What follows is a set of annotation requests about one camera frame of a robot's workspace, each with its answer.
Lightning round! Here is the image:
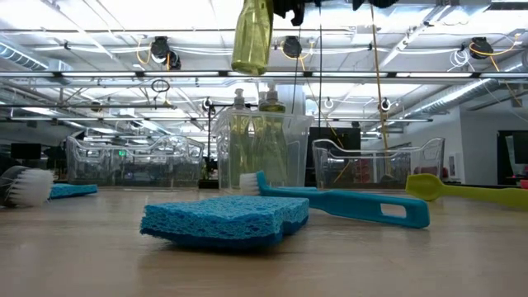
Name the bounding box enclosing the blue cellulose sponge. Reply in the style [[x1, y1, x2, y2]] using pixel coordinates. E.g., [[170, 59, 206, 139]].
[[139, 195, 310, 250], [48, 182, 99, 200]]

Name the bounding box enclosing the clear plastic handled tray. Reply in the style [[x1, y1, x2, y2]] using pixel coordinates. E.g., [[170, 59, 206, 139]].
[[312, 137, 446, 195], [64, 134, 206, 191]]

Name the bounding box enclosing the tall clear plastic bin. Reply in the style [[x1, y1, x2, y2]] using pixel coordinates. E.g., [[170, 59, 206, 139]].
[[212, 107, 315, 195]]

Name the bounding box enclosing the black ceiling cable reel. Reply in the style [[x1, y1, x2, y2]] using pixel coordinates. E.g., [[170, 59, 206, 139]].
[[148, 35, 182, 70], [281, 35, 304, 59], [469, 36, 494, 60]]

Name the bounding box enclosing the yellow-green dish brush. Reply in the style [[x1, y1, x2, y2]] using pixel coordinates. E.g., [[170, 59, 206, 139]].
[[404, 172, 528, 211]]

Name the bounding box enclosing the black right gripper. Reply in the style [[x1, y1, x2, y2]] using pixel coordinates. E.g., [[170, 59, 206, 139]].
[[271, 0, 399, 26]]

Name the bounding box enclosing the black monitor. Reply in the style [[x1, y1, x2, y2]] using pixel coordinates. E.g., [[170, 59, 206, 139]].
[[10, 143, 42, 161]]

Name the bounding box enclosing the black hanging cable loop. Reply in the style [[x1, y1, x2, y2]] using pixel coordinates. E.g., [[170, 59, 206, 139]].
[[150, 78, 171, 94]]

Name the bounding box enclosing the black screen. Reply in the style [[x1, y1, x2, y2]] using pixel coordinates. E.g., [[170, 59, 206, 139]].
[[304, 126, 363, 189]]

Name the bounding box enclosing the blue dish brush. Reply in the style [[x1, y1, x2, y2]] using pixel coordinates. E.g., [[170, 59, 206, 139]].
[[238, 170, 431, 230]]

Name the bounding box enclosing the yellow soap pump bottle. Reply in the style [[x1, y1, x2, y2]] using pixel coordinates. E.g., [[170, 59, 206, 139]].
[[228, 87, 256, 190], [230, 0, 276, 77], [257, 83, 290, 190]]

